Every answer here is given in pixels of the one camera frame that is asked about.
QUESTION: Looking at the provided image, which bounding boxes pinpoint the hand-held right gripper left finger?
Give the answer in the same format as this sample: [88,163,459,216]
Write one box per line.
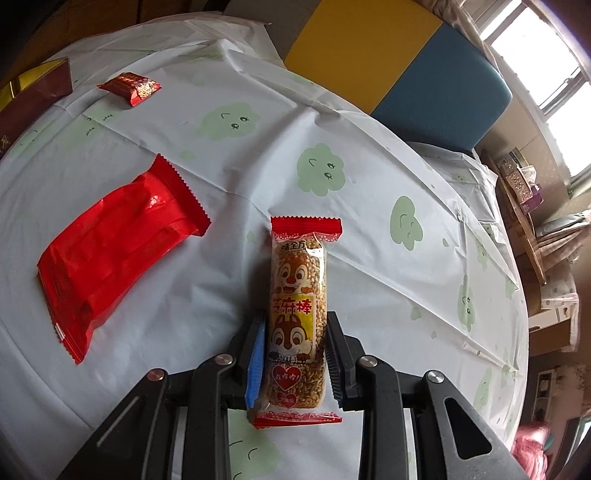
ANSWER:
[60,314,267,480]

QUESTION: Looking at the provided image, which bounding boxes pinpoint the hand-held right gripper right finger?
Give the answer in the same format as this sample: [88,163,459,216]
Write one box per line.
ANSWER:
[323,311,532,480]

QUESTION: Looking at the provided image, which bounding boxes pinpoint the sesame stick packet red ends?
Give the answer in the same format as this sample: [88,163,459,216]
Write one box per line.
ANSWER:
[252,216,343,430]

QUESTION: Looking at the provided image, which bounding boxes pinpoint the white cloud print tablecloth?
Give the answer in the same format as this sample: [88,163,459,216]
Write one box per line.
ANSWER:
[0,16,529,480]

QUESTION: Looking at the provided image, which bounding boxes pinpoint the large plain red packet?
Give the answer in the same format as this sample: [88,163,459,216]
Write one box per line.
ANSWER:
[37,154,212,365]

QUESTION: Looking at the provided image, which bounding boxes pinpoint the pink cloth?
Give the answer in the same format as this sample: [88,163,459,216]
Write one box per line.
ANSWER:
[512,422,555,472]

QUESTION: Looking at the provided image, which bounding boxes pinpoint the wooden side table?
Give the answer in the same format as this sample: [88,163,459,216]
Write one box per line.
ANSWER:
[478,148,550,284]

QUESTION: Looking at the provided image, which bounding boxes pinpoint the patterned tissue box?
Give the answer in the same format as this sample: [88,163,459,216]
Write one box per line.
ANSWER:
[496,148,543,213]

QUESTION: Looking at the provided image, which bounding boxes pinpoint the yellow and blue chair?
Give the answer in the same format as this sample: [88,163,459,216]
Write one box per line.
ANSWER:
[283,0,513,155]

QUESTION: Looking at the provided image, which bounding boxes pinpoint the small red snack packet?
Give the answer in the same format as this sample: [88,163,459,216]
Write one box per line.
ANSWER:
[96,72,162,108]

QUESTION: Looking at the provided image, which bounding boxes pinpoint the maroon and gold gift box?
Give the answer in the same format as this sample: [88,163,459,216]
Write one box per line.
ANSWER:
[0,56,74,155]

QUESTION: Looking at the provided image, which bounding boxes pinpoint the window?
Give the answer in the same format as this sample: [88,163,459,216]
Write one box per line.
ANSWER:
[480,0,591,121]

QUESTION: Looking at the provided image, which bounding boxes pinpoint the brown wooden cabinet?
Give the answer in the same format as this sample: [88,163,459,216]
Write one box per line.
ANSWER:
[0,0,227,84]

